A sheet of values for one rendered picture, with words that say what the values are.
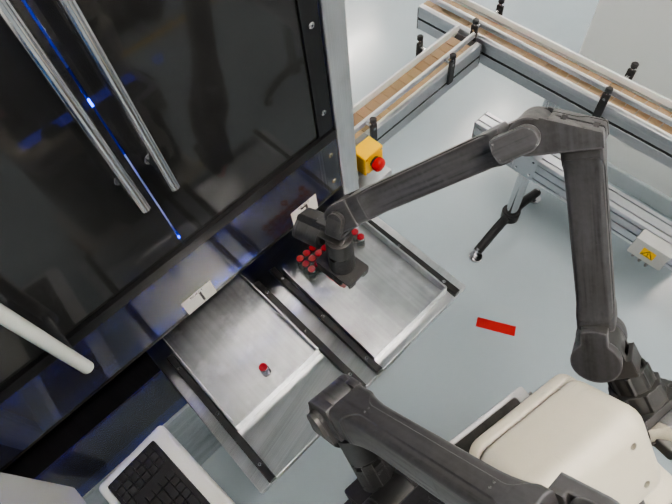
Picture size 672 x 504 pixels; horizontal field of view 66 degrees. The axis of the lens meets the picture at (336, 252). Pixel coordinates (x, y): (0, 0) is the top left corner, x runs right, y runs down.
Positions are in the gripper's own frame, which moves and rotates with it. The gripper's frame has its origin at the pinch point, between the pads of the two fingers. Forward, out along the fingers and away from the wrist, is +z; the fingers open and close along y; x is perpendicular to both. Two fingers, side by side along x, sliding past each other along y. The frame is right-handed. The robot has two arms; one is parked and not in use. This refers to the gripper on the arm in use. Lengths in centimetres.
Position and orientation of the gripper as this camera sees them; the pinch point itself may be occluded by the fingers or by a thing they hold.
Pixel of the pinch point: (344, 283)
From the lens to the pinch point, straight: 121.6
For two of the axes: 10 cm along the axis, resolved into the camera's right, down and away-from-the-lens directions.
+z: 0.8, 5.3, 8.4
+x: -6.7, 6.6, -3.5
